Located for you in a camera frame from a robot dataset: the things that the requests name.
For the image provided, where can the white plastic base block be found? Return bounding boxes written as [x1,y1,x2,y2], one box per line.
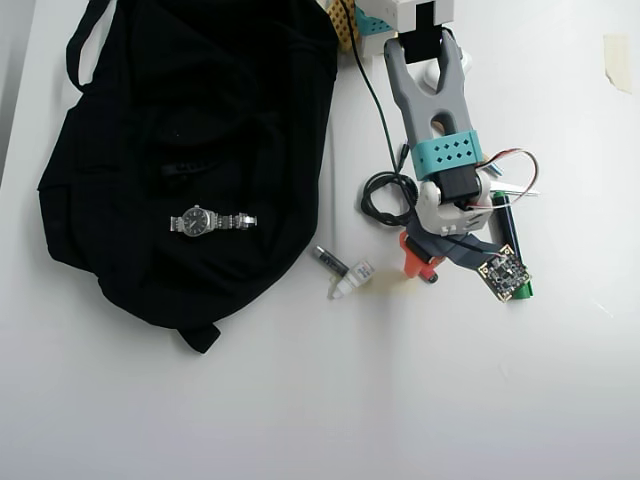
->
[358,33,389,60]

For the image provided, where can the beige masking tape piece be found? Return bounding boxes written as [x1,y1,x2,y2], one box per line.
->
[602,32,634,96]

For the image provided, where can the red white motor wires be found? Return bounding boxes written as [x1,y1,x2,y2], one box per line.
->
[479,147,544,211]

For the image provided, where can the black braided usb cable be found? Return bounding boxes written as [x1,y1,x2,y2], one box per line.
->
[360,142,421,229]

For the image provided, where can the silver metal wristwatch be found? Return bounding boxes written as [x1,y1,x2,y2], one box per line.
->
[169,204,259,239]

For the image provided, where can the black fabric bag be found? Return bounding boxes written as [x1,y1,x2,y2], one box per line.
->
[37,0,341,356]

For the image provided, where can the bare camera circuit board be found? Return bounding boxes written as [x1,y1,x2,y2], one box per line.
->
[477,243,534,305]

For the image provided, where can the yellow perforated bracket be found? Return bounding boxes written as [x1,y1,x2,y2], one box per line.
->
[327,0,359,55]

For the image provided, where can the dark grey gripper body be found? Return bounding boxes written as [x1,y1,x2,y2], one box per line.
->
[407,222,502,272]

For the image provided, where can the teal perforated bracket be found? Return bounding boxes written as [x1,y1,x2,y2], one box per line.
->
[355,4,394,37]

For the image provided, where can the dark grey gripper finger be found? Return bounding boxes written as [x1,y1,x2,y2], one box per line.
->
[421,253,455,285]

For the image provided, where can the small dark metal tube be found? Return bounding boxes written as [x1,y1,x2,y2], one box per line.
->
[312,244,349,276]

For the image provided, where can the dark marker with green cap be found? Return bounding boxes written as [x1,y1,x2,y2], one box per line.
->
[489,192,535,300]

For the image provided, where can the white eye drop bottle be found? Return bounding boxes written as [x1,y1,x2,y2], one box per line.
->
[327,258,375,301]

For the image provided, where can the thin dark green cable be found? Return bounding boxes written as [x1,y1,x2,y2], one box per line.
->
[343,0,401,175]

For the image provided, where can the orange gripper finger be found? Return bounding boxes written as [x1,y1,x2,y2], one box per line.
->
[398,232,445,282]

